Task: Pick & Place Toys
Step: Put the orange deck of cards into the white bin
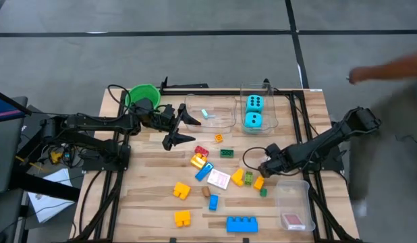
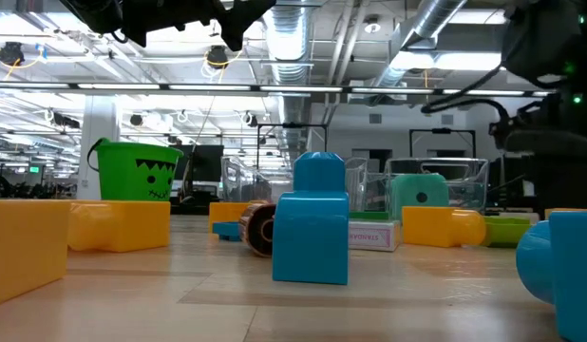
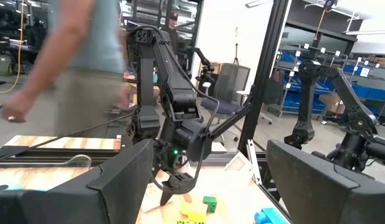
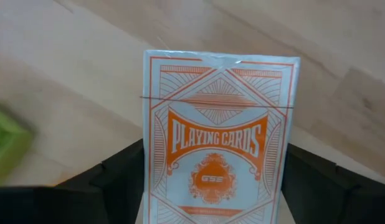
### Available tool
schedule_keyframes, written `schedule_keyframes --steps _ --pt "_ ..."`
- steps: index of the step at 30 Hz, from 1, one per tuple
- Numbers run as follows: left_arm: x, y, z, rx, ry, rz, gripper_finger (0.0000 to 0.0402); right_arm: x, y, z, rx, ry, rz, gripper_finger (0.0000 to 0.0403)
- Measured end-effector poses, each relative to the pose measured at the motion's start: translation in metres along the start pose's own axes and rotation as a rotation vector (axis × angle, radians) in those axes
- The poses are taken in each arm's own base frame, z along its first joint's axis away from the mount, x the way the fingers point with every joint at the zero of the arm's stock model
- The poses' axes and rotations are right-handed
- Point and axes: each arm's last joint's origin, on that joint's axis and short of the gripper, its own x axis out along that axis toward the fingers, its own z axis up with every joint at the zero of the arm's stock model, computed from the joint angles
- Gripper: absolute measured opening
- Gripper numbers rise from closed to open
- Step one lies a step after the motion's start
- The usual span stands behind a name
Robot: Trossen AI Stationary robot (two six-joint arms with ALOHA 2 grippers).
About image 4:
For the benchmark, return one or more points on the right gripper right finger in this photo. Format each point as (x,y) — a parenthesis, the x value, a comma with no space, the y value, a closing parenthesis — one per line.
(335,202)

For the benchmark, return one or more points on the orange playing card deck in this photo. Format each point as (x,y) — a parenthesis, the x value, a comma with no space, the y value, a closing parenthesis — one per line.
(217,140)

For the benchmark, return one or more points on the lime green toy brick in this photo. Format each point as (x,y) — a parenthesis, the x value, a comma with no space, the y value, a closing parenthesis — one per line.
(8,146)

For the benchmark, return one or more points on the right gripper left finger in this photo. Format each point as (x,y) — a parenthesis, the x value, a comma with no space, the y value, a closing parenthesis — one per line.
(86,205)

